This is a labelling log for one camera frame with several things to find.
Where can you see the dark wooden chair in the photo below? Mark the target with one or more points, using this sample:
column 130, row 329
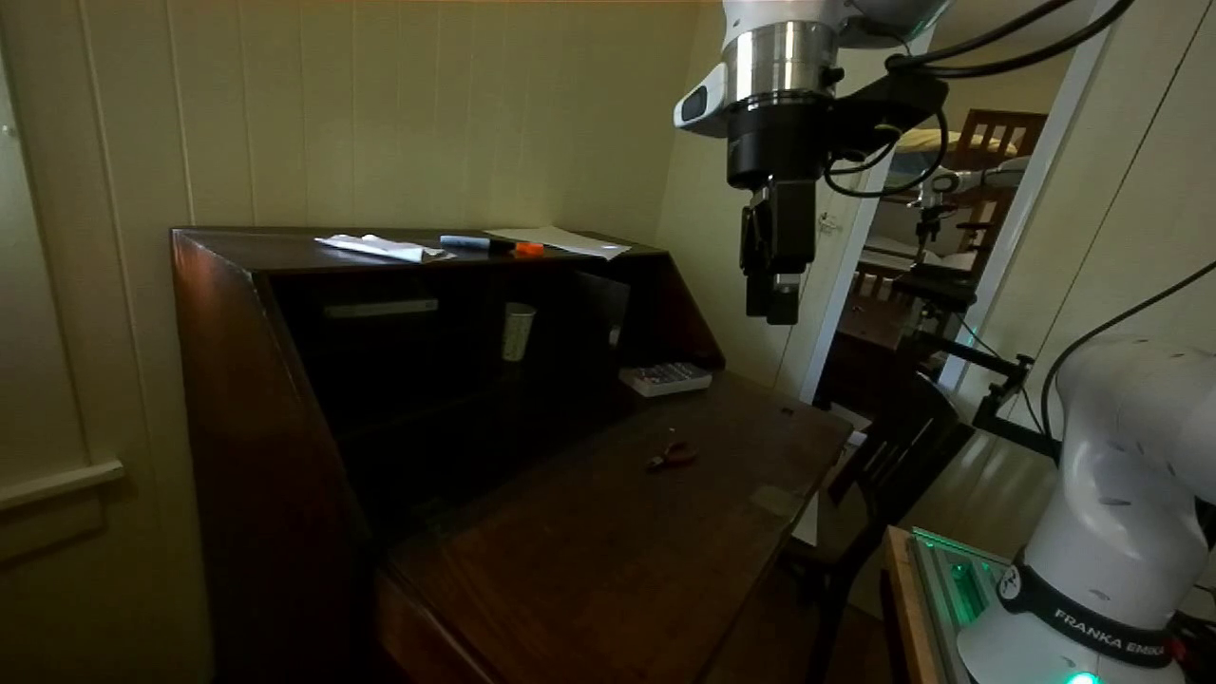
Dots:
column 902, row 453

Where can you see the white paper sheet right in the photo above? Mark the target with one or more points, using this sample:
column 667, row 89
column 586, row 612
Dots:
column 560, row 242

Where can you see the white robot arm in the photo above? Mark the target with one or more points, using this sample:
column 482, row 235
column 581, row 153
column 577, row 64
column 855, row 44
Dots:
column 776, row 113

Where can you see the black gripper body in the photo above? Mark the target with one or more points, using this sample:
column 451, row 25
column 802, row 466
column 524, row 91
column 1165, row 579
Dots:
column 776, row 227

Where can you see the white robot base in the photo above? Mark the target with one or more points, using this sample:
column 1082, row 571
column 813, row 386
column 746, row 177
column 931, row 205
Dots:
column 1117, row 545

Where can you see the blue paperback book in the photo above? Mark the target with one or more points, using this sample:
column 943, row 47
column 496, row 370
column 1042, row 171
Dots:
column 651, row 382

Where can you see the white paper on desk top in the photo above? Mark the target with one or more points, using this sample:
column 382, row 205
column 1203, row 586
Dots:
column 382, row 248

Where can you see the orange small object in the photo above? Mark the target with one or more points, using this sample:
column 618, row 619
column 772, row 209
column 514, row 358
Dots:
column 529, row 253

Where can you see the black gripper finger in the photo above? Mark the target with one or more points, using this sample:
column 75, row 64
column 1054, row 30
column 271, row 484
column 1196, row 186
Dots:
column 785, row 300
column 756, row 292

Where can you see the dark wooden secretary desk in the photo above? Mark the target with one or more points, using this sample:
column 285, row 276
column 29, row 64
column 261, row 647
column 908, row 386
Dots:
column 432, row 472

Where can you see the dark blue pen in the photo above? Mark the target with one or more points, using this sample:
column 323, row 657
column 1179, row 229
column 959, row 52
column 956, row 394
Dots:
column 465, row 242

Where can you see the small red-brown object on desk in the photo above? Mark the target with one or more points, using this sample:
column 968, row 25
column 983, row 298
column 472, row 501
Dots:
column 672, row 453

